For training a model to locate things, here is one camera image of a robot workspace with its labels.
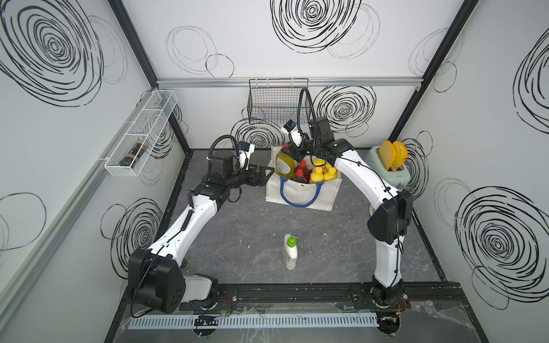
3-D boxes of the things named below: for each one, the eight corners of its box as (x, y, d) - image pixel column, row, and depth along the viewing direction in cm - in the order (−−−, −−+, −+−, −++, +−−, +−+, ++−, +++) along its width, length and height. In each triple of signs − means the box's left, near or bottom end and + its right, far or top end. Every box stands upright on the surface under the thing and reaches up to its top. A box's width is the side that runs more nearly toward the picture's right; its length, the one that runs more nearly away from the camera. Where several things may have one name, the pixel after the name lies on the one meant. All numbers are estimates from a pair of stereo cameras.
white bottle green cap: (287, 271, 81) (289, 254, 67) (282, 254, 85) (282, 235, 71) (296, 268, 82) (300, 251, 67) (290, 252, 86) (293, 232, 71)
